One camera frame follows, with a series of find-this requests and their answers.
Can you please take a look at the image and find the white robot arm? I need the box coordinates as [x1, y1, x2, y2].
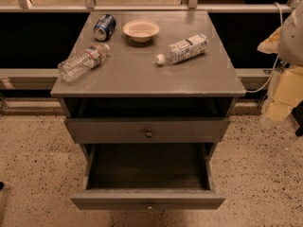
[257, 2, 303, 128]

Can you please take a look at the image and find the blue soda can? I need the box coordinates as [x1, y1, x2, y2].
[94, 14, 116, 41]

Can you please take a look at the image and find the metal rail frame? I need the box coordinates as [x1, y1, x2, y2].
[0, 0, 303, 92]

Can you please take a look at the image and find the clear bottle red label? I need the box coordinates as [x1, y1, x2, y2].
[58, 44, 110, 82]

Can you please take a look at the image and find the grey wooden drawer cabinet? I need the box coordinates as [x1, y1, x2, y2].
[50, 10, 247, 163]

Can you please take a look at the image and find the round metal drawer knob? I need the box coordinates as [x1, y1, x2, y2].
[145, 129, 153, 138]

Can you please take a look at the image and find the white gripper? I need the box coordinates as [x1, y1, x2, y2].
[257, 27, 303, 127]

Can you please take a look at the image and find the grey top drawer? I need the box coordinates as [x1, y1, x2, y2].
[64, 118, 230, 144]

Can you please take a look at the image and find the grey drawer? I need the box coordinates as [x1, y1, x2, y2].
[71, 144, 225, 210]
[64, 118, 230, 144]

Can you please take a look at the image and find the clear bottle white label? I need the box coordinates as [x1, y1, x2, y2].
[156, 34, 208, 65]

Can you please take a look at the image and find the white cable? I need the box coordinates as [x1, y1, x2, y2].
[245, 2, 285, 95]

